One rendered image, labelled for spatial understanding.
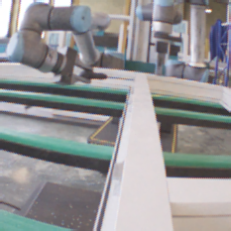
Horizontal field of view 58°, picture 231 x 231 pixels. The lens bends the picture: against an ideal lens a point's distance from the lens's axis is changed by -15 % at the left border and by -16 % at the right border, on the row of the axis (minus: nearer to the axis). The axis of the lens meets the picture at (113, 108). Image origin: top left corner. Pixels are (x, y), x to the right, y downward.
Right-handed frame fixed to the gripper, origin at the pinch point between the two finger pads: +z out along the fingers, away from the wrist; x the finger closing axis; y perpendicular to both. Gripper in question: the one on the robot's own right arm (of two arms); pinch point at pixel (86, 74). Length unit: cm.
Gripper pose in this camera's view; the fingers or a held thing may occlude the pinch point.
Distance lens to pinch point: 90.0
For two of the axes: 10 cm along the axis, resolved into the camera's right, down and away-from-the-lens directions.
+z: 6.4, 2.0, 7.4
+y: 7.6, 0.0, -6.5
